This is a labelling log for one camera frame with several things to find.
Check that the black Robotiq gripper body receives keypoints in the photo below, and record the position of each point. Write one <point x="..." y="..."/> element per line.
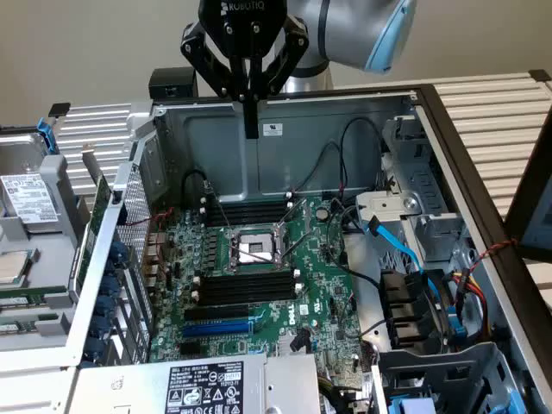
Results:
<point x="241" y="26"/>

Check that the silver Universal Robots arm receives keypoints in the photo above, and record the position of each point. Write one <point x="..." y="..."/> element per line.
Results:
<point x="345" y="34"/>

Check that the small black box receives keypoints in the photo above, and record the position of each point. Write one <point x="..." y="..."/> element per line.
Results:
<point x="172" y="82"/>

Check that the open grey PC case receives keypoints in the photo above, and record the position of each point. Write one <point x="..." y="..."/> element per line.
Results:
<point x="302" y="129"/>

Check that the black table end cap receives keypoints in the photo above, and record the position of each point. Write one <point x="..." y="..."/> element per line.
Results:
<point x="541" y="75"/>
<point x="59" y="109"/>

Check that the coin cell battery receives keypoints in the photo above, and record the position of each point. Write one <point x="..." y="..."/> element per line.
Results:
<point x="321" y="212"/>

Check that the metal socket cover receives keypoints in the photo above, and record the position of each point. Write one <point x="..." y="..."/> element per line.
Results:
<point x="307" y="220"/>

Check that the green graphics card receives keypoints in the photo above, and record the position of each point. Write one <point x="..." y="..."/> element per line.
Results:
<point x="101" y="198"/>

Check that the blue disk carrier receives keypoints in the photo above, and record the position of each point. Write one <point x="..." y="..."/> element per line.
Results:
<point x="46" y="136"/>

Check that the grey parts rack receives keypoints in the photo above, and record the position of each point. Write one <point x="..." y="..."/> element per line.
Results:
<point x="56" y="172"/>

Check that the dark locking lever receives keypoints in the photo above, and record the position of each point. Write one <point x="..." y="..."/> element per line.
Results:
<point x="297" y="245"/>

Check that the CPU socket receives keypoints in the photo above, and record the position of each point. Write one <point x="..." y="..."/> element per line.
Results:
<point x="248" y="246"/>

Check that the grey metal disk bay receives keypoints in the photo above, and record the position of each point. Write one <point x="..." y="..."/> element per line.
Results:
<point x="431" y="194"/>

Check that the silver locking lever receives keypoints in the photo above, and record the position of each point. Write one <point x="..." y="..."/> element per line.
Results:
<point x="254" y="255"/>

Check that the green Dell motherboard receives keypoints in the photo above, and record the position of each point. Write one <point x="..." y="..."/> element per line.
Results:
<point x="315" y="267"/>

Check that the dark blue slot latch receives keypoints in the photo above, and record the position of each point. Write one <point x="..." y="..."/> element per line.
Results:
<point x="113" y="284"/>
<point x="95" y="349"/>
<point x="119" y="252"/>
<point x="105" y="305"/>
<point x="102" y="326"/>

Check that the silver hard disk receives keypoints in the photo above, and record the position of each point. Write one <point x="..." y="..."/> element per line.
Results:
<point x="26" y="194"/>

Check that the long black expansion slot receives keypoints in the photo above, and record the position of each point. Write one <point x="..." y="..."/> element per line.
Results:
<point x="215" y="313"/>

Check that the blue expansion slot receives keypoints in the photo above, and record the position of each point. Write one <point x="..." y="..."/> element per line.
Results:
<point x="215" y="330"/>

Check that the silver CPU chip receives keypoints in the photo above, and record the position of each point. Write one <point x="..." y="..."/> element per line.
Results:
<point x="13" y="265"/>

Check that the short black expansion slot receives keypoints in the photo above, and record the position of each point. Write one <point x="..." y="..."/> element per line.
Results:
<point x="192" y="348"/>

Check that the blue plastic tab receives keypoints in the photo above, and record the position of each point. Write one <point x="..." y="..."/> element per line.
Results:
<point x="458" y="328"/>

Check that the silver power supply unit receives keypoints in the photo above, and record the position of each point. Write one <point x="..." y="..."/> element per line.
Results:
<point x="129" y="384"/>

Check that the grey perforated drive cage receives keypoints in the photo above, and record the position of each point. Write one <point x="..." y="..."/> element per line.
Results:
<point x="453" y="366"/>

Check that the blue drive caddy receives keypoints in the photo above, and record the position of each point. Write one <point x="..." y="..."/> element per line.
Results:
<point x="409" y="407"/>

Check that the black fan duct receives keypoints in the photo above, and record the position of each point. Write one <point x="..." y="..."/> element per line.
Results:
<point x="405" y="302"/>

